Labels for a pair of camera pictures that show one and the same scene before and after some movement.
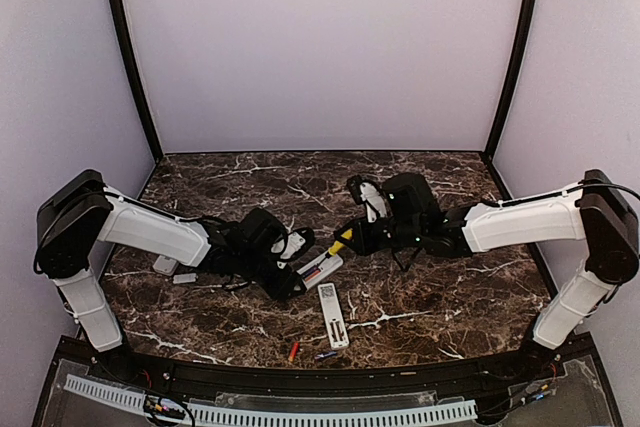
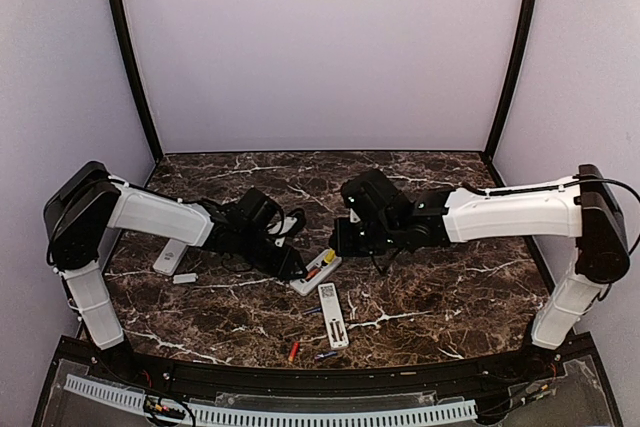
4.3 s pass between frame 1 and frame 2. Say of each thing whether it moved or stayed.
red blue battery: stayed
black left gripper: moved
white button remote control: stayed
